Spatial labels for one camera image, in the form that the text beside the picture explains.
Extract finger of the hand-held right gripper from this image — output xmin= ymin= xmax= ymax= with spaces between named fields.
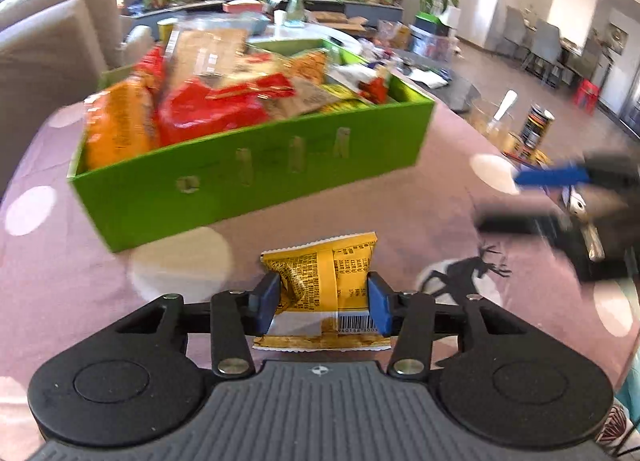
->
xmin=514 ymin=155 xmax=609 ymax=190
xmin=474 ymin=210 xmax=577 ymax=243

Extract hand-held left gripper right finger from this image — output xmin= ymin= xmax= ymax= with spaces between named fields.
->
xmin=366 ymin=270 xmax=530 ymax=379

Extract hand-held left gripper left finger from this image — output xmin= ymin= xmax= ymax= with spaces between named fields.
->
xmin=114 ymin=271 xmax=282 ymax=378

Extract small yellow snack packet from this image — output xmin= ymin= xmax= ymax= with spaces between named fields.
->
xmin=252 ymin=230 xmax=392 ymax=353

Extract green cardboard box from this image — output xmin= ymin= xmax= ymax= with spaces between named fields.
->
xmin=67 ymin=36 xmax=436 ymax=255

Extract shiny red snack packet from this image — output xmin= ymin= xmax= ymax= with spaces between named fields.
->
xmin=154 ymin=78 xmax=271 ymax=148

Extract beige paper snack packet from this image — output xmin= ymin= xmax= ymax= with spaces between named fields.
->
xmin=259 ymin=78 xmax=334 ymax=120

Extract orange snack packet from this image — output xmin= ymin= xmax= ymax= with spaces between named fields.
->
xmin=82 ymin=76 xmax=161 ymax=170

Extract green snack packet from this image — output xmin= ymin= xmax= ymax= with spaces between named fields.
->
xmin=287 ymin=50 xmax=331 ymax=87

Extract brown snack packet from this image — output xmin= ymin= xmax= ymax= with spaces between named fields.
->
xmin=167 ymin=28 xmax=251 ymax=92

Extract black gold drink can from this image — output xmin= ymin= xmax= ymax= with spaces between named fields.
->
xmin=517 ymin=103 xmax=556 ymax=162

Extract glass mug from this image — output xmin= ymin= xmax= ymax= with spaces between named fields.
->
xmin=469 ymin=96 xmax=521 ymax=152

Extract white spoon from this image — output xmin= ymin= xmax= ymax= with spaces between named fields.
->
xmin=492 ymin=89 xmax=519 ymax=122

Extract red plastic stool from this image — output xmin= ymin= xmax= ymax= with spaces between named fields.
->
xmin=572 ymin=79 xmax=601 ymax=112

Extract pink dotted tablecloth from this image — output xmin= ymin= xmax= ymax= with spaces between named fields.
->
xmin=0 ymin=54 xmax=640 ymax=448

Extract grey dining chair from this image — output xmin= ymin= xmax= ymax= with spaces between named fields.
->
xmin=499 ymin=4 xmax=530 ymax=60
xmin=522 ymin=18 xmax=564 ymax=87

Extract dining table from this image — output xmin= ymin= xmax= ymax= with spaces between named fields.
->
xmin=559 ymin=38 xmax=601 ymax=67

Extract dark round table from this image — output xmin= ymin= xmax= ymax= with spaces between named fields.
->
xmin=394 ymin=53 xmax=481 ymax=115

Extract clear storage box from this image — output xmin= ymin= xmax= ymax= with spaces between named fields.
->
xmin=409 ymin=30 xmax=456 ymax=62

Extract green black box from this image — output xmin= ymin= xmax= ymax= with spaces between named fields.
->
xmin=414 ymin=12 xmax=451 ymax=37

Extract grey television cabinet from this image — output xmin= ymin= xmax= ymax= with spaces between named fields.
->
xmin=122 ymin=0 xmax=406 ymax=35

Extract open cardboard box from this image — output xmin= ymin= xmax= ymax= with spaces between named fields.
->
xmin=312 ymin=10 xmax=369 ymax=32

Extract white round table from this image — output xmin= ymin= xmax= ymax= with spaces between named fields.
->
xmin=124 ymin=16 xmax=361 ymax=58

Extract yellow canister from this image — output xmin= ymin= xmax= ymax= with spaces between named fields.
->
xmin=157 ymin=17 xmax=181 ymax=45

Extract orange tissue box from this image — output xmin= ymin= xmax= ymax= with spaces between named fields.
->
xmin=222 ymin=0 xmax=264 ymax=15

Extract beige sofa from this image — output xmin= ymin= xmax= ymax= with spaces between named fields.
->
xmin=0 ymin=0 xmax=154 ymax=193

